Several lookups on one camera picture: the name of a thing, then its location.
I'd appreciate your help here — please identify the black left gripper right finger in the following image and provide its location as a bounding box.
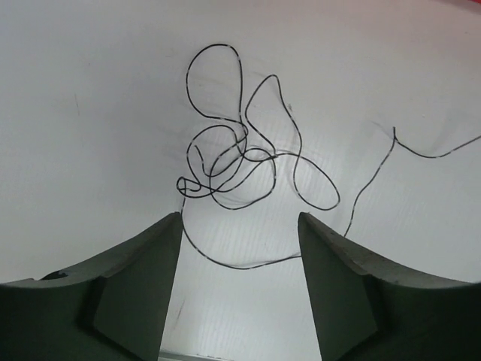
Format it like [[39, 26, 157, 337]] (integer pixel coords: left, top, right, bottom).
[[298, 213, 480, 360]]

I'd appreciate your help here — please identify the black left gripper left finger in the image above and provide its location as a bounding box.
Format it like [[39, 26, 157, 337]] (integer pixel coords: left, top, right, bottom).
[[1, 212, 182, 360]]

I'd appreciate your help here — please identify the black wire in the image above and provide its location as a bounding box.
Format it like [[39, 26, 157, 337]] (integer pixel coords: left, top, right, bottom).
[[343, 126, 481, 238]]

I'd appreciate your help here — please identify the multicolour wire bundle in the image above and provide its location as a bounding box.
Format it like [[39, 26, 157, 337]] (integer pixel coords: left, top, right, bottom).
[[175, 43, 341, 270]]

